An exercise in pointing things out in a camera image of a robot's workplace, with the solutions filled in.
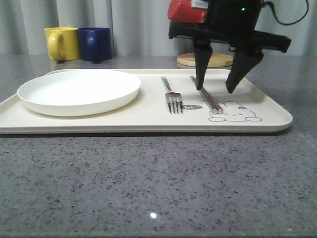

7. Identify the cream rabbit serving tray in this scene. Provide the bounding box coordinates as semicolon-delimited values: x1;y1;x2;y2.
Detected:
0;69;293;134

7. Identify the yellow mug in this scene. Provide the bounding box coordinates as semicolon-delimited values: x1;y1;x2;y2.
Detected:
45;27;80;61

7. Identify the red mug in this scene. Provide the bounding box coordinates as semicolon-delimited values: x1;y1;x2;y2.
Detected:
167;0;209;23

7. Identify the wooden mug tree stand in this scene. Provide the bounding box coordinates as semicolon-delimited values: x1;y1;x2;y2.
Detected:
177;52;233;68

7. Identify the silver chopstick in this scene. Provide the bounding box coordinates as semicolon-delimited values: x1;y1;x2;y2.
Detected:
189;75;218;115
190;75;223;114

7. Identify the dark blue mug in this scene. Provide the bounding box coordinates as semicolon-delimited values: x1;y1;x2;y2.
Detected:
77;27;112;61

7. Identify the white round plate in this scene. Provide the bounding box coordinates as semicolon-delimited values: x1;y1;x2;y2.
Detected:
17;69;141;117

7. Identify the black cable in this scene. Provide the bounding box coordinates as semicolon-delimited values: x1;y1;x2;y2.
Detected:
262;0;310;26

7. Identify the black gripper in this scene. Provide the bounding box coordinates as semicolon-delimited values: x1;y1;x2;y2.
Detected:
168;0;291;93

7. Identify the silver fork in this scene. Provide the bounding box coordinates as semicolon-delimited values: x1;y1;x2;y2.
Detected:
161;76;183;114

